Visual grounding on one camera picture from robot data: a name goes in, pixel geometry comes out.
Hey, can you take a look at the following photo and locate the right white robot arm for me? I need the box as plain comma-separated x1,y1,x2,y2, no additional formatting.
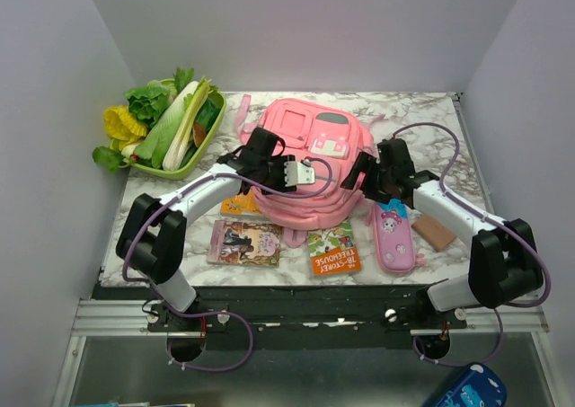
341,138,551,328

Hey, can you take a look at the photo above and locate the pink illustrated storybook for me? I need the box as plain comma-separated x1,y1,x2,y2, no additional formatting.
207,220,283,268

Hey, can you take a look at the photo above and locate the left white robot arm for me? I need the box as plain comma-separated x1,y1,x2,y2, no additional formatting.
116,128,296,331

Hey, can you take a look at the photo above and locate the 78-storey treehouse book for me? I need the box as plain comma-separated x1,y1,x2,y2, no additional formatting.
307,220,362,277

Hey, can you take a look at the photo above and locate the yellow flower toy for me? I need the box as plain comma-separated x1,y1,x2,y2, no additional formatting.
103,105,147,141

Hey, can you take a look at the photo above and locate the orange paperback book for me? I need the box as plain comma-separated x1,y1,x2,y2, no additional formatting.
220,194,261,217

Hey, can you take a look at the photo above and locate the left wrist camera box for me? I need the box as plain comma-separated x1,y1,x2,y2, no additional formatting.
284,159,316,191

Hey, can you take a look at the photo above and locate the white napa cabbage toy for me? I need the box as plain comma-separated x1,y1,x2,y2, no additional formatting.
132,78,221,172

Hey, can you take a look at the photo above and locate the green vegetable tray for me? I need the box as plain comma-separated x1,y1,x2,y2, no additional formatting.
126,83,226,180

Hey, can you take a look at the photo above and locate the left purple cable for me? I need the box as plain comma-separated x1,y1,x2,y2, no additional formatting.
121,156,334,372

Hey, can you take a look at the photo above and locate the blue shark pencil case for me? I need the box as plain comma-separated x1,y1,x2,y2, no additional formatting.
423,363,508,407

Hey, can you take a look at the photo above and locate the brown leather wallet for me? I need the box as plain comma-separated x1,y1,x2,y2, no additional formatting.
412,214,456,252

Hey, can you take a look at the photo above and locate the pink school backpack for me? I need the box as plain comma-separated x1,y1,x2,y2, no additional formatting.
235,94,376,248

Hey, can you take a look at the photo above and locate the aluminium frame rail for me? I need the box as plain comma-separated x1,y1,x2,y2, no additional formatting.
72,300,148,337

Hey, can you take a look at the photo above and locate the black mounting base rail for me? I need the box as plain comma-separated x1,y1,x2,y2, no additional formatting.
92,284,477,352

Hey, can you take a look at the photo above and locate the pink cartoon pencil case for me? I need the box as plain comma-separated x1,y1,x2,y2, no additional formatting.
371,199,423,274

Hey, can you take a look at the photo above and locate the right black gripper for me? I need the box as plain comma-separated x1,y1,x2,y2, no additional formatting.
341,151,394,205

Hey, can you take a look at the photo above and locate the green lettuce toy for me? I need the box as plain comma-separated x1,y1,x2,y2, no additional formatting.
124,67,195,128

